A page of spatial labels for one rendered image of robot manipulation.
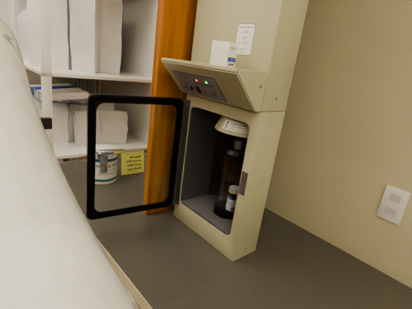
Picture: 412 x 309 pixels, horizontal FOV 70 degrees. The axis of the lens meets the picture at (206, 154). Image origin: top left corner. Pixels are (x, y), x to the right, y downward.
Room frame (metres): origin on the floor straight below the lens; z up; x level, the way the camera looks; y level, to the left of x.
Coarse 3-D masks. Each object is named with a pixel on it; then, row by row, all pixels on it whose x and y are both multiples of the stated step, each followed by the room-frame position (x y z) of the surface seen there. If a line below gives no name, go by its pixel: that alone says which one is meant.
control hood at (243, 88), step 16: (176, 64) 0.88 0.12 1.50; (192, 64) 0.82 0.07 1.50; (208, 64) 0.78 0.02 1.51; (176, 80) 0.96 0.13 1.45; (224, 80) 0.76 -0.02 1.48; (240, 80) 0.71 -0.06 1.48; (256, 80) 0.75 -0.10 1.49; (224, 96) 0.81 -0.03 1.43; (240, 96) 0.76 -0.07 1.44; (256, 96) 0.76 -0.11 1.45
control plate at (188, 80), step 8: (176, 72) 0.91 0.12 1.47; (184, 72) 0.88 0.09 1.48; (184, 80) 0.91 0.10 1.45; (192, 80) 0.88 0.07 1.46; (200, 80) 0.84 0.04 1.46; (208, 80) 0.81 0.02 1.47; (184, 88) 0.95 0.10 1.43; (200, 88) 0.88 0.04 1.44; (208, 88) 0.84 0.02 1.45; (216, 88) 0.81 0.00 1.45; (208, 96) 0.88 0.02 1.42; (216, 96) 0.84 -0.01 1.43
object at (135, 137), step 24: (96, 120) 0.83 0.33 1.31; (120, 120) 0.87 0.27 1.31; (144, 120) 0.91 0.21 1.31; (168, 120) 0.96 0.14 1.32; (96, 144) 0.83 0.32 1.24; (120, 144) 0.87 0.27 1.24; (144, 144) 0.91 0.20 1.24; (168, 144) 0.96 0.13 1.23; (96, 168) 0.83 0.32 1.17; (120, 168) 0.87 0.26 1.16; (144, 168) 0.92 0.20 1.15; (168, 168) 0.97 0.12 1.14; (96, 192) 0.83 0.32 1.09; (120, 192) 0.87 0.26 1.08; (144, 192) 0.92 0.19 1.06; (168, 192) 0.98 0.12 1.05
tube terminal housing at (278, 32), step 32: (224, 0) 0.92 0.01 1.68; (256, 0) 0.84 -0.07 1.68; (288, 0) 0.79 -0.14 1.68; (224, 32) 0.91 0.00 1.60; (256, 32) 0.82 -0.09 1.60; (288, 32) 0.81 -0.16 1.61; (256, 64) 0.81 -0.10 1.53; (288, 64) 0.83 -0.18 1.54; (192, 96) 0.99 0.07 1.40; (256, 128) 0.78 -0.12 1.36; (256, 160) 0.79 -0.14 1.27; (256, 192) 0.81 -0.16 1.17; (192, 224) 0.93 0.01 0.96; (256, 224) 0.84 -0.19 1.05
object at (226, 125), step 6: (222, 120) 0.92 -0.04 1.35; (228, 120) 0.90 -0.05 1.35; (234, 120) 0.89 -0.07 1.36; (216, 126) 0.93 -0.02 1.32; (222, 126) 0.90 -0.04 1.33; (228, 126) 0.88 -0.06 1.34; (234, 126) 0.88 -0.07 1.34; (240, 126) 0.87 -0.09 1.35; (246, 126) 0.87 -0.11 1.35; (228, 132) 0.87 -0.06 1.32; (234, 132) 0.87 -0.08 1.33; (240, 132) 0.86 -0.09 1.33; (246, 132) 0.87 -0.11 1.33
